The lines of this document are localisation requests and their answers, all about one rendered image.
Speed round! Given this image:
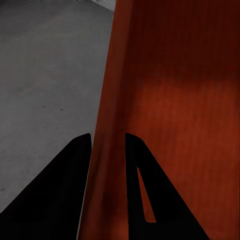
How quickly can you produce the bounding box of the storage box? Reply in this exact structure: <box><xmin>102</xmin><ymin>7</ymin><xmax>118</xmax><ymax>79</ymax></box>
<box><xmin>77</xmin><ymin>0</ymin><xmax>240</xmax><ymax>240</ymax></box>

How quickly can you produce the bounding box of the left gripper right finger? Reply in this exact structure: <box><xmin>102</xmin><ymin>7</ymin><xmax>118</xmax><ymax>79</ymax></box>
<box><xmin>125</xmin><ymin>133</ymin><xmax>210</xmax><ymax>240</ymax></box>

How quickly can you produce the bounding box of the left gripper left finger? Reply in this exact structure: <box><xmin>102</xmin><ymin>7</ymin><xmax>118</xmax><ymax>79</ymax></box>
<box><xmin>0</xmin><ymin>133</ymin><xmax>92</xmax><ymax>240</ymax></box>

